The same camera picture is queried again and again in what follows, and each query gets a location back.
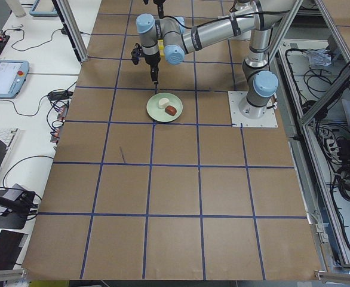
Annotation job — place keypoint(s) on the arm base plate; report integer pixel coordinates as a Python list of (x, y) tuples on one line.
[(245, 115)]

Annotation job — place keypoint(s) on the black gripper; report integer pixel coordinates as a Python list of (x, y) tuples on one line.
[(152, 60), (159, 4)]

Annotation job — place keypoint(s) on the white keyboard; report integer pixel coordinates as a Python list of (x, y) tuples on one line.
[(9, 136)]

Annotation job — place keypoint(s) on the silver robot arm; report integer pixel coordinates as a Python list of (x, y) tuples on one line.
[(256, 17)]

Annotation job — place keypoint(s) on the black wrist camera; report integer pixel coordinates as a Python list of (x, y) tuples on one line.
[(136, 54)]

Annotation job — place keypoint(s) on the black camera stand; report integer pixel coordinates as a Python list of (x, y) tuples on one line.
[(16, 207)]

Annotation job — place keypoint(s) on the brown bun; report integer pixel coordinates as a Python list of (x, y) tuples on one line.
[(170, 110)]

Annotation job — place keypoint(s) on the black power adapter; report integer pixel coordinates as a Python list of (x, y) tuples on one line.
[(59, 95)]

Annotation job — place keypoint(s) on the white bun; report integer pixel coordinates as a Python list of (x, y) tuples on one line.
[(163, 102)]

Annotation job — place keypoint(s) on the light green plate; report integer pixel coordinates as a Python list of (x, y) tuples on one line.
[(160, 115)]

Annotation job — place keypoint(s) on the lower yellow steamer layer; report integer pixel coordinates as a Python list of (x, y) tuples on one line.
[(161, 47)]

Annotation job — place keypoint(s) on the aluminium frame post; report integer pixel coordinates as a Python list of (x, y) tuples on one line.
[(68, 21)]

